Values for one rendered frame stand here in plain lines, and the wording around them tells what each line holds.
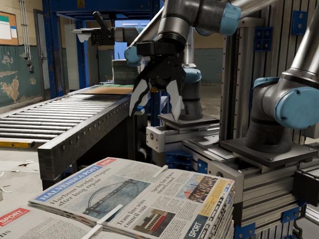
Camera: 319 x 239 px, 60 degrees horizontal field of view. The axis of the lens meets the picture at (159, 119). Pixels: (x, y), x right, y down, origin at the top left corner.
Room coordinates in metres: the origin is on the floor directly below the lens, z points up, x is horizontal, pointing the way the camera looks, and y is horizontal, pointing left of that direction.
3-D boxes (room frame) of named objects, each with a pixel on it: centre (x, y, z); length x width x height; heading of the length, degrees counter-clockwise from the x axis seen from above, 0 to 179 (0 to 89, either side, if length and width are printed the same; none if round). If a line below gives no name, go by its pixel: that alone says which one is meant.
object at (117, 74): (3.19, 0.34, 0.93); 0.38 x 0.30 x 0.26; 172
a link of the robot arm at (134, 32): (1.46, 0.13, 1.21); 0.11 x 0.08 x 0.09; 91
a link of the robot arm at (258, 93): (0.88, -0.37, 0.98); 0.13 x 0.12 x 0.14; 1
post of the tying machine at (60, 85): (2.38, 0.89, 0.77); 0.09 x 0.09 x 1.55; 82
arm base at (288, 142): (0.89, -0.37, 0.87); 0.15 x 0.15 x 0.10
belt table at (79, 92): (2.62, 0.42, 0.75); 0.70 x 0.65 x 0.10; 172
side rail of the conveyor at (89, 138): (1.57, 0.31, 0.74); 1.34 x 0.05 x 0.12; 172
